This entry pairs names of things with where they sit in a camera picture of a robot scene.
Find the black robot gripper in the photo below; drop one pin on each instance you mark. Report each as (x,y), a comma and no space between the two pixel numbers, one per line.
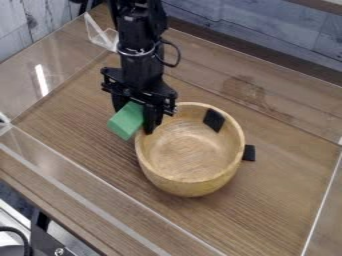
(136,82)

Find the green rectangular stick block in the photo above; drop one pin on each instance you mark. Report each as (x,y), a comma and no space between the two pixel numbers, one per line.
(127,120)

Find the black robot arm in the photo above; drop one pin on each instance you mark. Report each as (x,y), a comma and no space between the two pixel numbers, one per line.
(140,22)

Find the black patch inside bowl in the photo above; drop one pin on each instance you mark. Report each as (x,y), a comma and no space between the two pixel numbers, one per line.
(213,119)

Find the round wooden bowl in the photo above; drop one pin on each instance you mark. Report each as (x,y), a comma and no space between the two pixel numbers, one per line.
(187,159)

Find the black patch on table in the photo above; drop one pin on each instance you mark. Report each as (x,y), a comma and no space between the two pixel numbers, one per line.
(248,153)

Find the clear acrylic corner bracket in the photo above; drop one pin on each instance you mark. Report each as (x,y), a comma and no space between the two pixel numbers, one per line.
(104,38)

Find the clear acrylic enclosure wall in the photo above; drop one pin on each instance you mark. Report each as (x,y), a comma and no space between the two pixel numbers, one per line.
(116,225)

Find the black metal table frame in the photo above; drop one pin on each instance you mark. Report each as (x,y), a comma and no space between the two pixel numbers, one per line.
(50,240)

